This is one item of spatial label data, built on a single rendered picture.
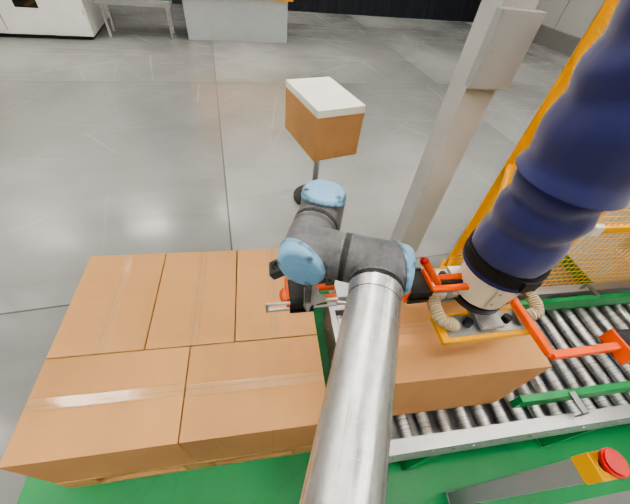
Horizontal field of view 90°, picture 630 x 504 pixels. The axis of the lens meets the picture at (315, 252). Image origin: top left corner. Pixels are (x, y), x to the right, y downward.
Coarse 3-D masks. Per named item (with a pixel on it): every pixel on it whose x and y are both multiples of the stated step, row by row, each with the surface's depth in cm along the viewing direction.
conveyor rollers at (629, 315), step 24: (552, 312) 179; (576, 312) 183; (600, 312) 181; (624, 312) 183; (552, 336) 169; (576, 336) 168; (552, 360) 159; (576, 360) 158; (600, 360) 162; (552, 384) 150; (576, 384) 150; (456, 408) 137; (480, 408) 138; (528, 408) 143; (552, 408) 141; (576, 408) 142; (408, 432) 128; (432, 432) 130
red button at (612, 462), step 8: (608, 448) 86; (600, 456) 85; (608, 456) 84; (616, 456) 84; (600, 464) 86; (608, 464) 83; (616, 464) 83; (624, 464) 83; (608, 472) 83; (616, 472) 82; (624, 472) 82
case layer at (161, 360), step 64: (128, 256) 177; (192, 256) 181; (256, 256) 186; (64, 320) 148; (128, 320) 151; (192, 320) 154; (256, 320) 157; (64, 384) 129; (128, 384) 131; (192, 384) 134; (256, 384) 136; (320, 384) 139; (64, 448) 115; (128, 448) 116; (192, 448) 127; (256, 448) 144
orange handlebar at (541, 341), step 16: (320, 288) 90; (448, 288) 95; (464, 288) 96; (512, 304) 94; (528, 320) 89; (544, 352) 84; (560, 352) 83; (576, 352) 84; (592, 352) 84; (608, 352) 87
